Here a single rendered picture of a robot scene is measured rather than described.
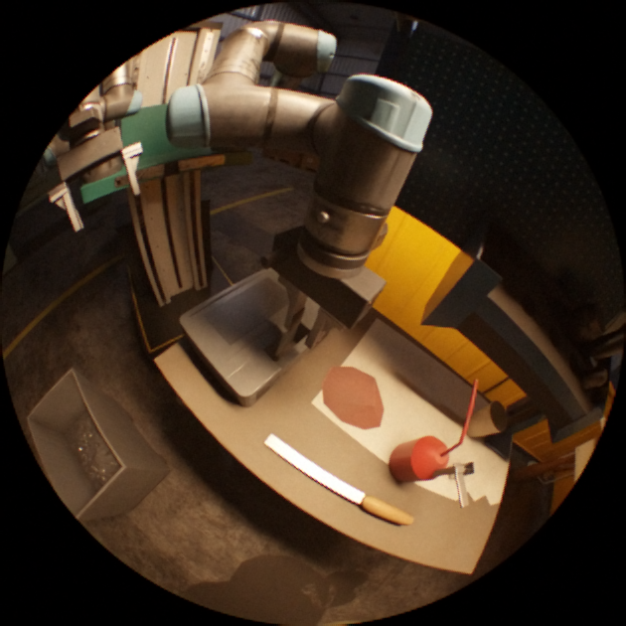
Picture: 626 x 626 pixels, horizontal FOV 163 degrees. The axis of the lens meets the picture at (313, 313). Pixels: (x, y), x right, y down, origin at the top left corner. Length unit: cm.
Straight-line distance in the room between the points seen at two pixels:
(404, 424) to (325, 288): 36
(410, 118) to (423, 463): 42
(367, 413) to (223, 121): 48
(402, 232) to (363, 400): 93
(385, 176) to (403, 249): 106
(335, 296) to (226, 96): 23
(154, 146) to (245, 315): 79
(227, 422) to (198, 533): 113
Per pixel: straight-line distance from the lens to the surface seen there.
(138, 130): 98
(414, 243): 120
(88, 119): 46
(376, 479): 46
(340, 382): 44
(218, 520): 141
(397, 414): 50
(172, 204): 117
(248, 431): 40
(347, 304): 23
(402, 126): 17
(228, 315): 42
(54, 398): 130
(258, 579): 155
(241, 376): 36
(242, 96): 25
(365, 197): 18
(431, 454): 40
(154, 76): 108
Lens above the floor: 135
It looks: 48 degrees down
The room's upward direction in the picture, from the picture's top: 21 degrees clockwise
